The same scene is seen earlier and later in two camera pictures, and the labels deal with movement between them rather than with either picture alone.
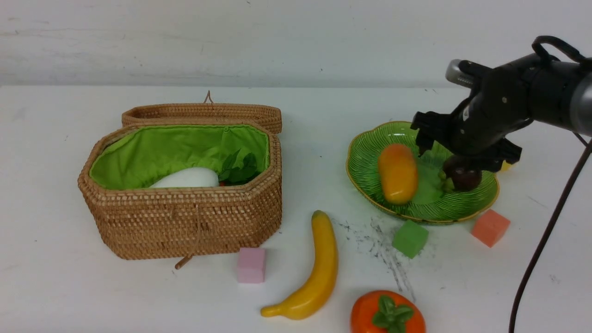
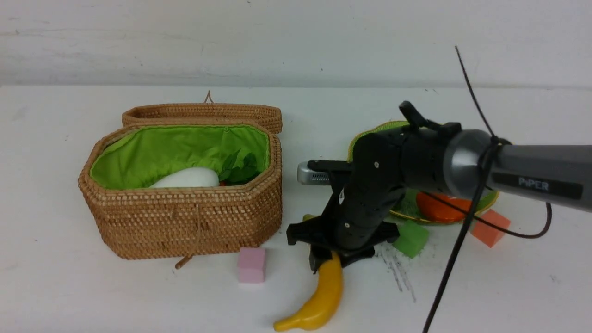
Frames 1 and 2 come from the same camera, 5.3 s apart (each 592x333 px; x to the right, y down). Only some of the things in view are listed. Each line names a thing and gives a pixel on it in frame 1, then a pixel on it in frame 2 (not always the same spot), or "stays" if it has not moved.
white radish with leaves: (238, 170) stays
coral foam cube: (490, 227) stays
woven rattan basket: (135, 222) stays
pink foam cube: (251, 266) stays
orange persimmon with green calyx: (386, 311) to (438, 210)
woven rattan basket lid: (207, 113) stays
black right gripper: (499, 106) to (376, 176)
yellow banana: (312, 296) to (332, 280)
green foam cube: (409, 237) stays
